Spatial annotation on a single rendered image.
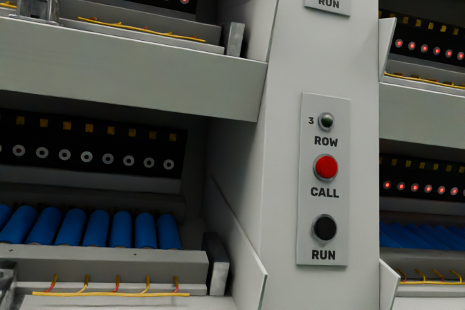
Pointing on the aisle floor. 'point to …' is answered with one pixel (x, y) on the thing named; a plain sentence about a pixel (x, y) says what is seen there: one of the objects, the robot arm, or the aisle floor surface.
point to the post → (270, 165)
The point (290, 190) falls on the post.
